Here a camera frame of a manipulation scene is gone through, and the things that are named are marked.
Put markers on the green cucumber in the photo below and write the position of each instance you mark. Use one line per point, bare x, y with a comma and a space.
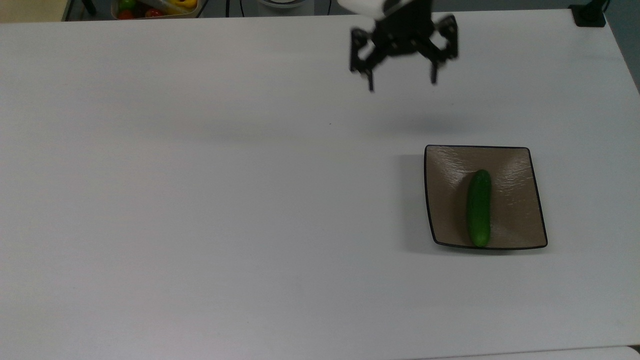
479, 210

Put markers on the black stand leg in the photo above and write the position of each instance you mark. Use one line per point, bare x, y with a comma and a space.
90, 6

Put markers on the black stand base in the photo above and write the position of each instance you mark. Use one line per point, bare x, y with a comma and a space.
590, 15

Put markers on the clear plastic bin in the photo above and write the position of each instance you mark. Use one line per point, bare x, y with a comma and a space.
202, 7

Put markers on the green toy vegetable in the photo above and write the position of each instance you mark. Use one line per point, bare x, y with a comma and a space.
127, 4

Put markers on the square brown ceramic plate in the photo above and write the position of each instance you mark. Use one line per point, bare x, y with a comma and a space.
515, 200

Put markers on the red toy tomato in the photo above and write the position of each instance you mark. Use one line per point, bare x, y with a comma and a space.
125, 14
154, 13

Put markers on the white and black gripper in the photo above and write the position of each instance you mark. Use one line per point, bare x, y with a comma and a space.
402, 30

